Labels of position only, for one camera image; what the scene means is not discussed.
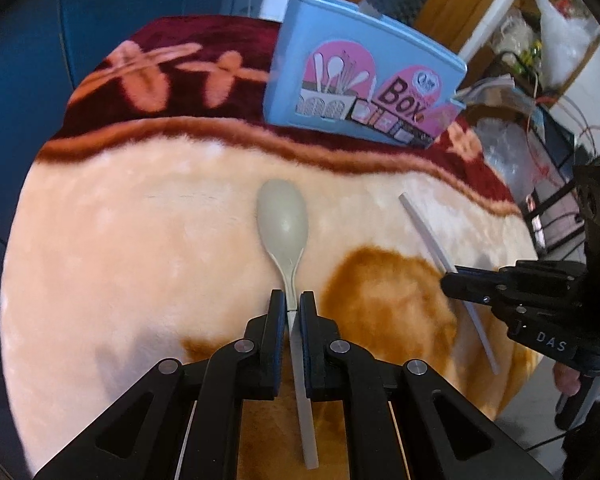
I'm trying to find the white chopstick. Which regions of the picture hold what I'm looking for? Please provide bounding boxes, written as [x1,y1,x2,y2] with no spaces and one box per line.
[399,193,500,375]

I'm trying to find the grey long-handled spoon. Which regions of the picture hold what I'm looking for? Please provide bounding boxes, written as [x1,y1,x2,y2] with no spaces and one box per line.
[257,179,320,470]

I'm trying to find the right hand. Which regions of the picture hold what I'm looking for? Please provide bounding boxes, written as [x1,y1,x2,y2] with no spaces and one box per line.
[553,362,581,396]

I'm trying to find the black metal rack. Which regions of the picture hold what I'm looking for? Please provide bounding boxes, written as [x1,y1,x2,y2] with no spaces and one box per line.
[489,51,600,259]

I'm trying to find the red and peach plush blanket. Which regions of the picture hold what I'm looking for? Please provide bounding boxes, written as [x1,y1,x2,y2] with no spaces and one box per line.
[0,15,540,471]

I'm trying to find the clear plastic bags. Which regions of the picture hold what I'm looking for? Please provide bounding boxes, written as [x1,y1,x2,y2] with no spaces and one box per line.
[472,0,597,203]

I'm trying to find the light blue utensil box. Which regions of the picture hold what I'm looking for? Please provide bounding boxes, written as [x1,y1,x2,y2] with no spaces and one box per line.
[263,0,467,148]

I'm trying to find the red cable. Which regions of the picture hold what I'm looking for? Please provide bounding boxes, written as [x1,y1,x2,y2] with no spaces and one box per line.
[526,94,600,187]

